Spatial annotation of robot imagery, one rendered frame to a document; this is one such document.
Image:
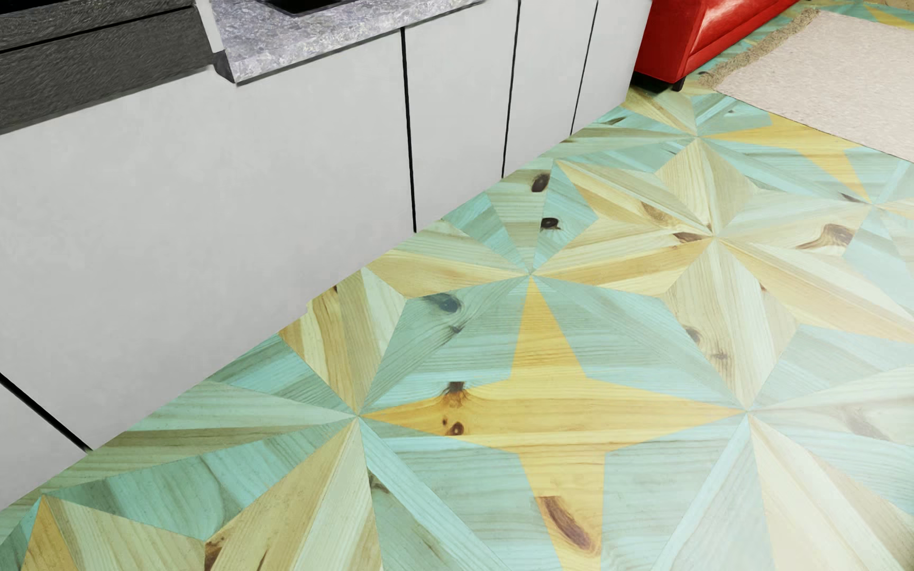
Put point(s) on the grey granite countertop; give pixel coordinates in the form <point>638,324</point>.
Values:
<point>298,36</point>

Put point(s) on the beige fringed rug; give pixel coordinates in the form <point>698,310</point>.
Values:
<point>862,87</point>

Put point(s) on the dark grey built-in appliance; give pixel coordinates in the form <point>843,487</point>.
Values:
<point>68,55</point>

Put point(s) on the red sofa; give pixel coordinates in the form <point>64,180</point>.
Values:
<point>695,28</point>

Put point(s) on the white kitchen counter cabinet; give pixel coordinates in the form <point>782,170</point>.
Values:
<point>187,222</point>

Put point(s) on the black cooktop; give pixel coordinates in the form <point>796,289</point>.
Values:
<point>298,5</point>

